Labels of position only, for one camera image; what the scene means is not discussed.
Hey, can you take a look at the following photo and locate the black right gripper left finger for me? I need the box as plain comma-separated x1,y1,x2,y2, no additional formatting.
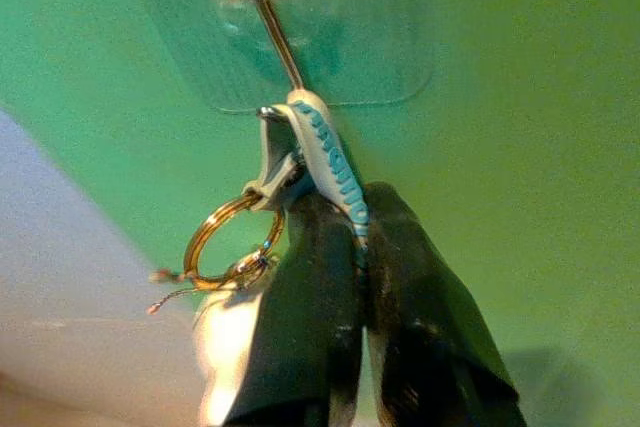
223,191,370,427

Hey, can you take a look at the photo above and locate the gold key ring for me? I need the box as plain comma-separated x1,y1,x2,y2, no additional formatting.
182,194,287,293

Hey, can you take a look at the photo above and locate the clear adhesive hook plate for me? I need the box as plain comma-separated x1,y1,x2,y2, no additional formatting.
119,0,437,114

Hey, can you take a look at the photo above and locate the grey carabiner with blue lettering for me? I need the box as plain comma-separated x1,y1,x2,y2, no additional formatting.
242,88,372,269

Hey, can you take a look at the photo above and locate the metal wire hook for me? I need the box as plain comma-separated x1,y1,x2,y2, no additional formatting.
225,0,307,93

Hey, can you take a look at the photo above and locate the cream teddy bear key charm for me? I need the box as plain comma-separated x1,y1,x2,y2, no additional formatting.
192,290,269,427

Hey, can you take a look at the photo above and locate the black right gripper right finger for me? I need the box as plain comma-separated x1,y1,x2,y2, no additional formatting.
363,180,527,427

